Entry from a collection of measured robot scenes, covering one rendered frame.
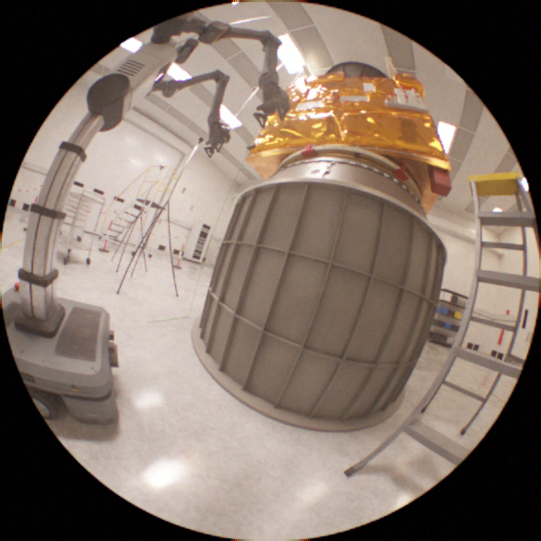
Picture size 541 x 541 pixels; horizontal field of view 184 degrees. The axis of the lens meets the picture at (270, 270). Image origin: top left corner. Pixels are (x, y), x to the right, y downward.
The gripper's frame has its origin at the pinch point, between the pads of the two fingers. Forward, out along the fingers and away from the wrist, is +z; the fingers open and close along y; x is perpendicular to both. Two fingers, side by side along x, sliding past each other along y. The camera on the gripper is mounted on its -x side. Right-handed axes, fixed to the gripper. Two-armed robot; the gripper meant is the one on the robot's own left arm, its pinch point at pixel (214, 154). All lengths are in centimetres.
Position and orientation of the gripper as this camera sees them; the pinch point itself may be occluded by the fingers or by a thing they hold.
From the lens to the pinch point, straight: 105.9
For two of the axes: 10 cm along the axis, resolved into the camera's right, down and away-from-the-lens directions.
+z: 0.5, 9.3, 3.7
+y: -7.2, -2.2, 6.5
